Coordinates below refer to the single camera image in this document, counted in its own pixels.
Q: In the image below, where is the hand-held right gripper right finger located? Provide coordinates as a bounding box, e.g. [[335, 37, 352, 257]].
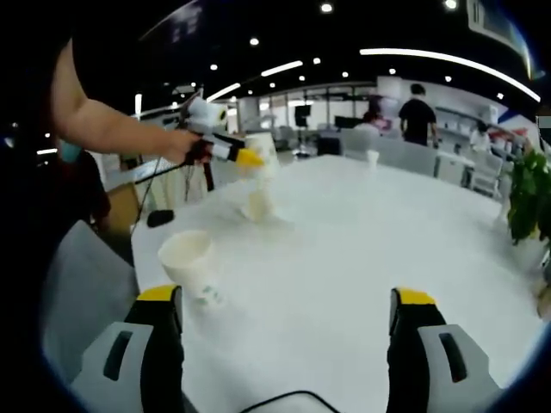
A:
[[386, 287, 504, 413]]

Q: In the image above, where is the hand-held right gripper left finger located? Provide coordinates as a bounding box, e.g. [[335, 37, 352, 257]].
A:
[[68, 284, 185, 413]]

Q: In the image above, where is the person's left hand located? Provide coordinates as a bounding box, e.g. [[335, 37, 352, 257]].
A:
[[161, 128, 203, 164]]

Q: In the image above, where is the short ceiling light strip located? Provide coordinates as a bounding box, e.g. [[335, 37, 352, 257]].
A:
[[261, 59, 304, 77]]

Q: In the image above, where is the light grey office chair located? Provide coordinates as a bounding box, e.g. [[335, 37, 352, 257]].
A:
[[42, 219, 139, 379]]

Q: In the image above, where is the black computer mouse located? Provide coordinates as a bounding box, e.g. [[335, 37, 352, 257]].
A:
[[145, 209, 176, 228]]

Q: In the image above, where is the white table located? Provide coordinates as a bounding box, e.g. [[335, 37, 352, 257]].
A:
[[128, 154, 548, 413]]

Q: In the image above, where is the brown cabinet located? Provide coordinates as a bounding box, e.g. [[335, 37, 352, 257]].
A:
[[102, 184, 141, 246]]

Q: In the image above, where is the group of round ceiling spotlights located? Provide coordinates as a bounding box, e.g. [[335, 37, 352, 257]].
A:
[[208, 0, 505, 102]]

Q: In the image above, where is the potted green plant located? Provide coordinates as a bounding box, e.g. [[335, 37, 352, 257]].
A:
[[494, 148, 551, 246]]

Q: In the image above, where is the white slatted chair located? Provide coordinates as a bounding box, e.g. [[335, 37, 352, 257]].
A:
[[468, 150, 505, 197]]

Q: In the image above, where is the curved ceiling light strip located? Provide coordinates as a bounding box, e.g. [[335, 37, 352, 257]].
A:
[[359, 46, 542, 103]]

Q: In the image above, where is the ceiling air conditioner vent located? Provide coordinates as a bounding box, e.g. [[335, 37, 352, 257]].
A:
[[467, 0, 524, 46]]

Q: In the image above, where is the left hand-held gripper cable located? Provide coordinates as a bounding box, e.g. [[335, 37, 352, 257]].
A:
[[128, 154, 190, 229]]

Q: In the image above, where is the hand-held gripper cable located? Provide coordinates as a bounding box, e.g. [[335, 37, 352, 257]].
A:
[[128, 154, 190, 229], [247, 390, 341, 413]]

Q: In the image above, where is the right hand-held gripper cable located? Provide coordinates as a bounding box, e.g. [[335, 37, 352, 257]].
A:
[[247, 390, 341, 413]]

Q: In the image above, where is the white wall shelf unit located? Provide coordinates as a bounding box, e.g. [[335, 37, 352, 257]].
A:
[[434, 105, 500, 134]]

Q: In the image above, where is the red blue wall banner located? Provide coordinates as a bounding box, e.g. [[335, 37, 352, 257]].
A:
[[494, 111, 539, 139]]

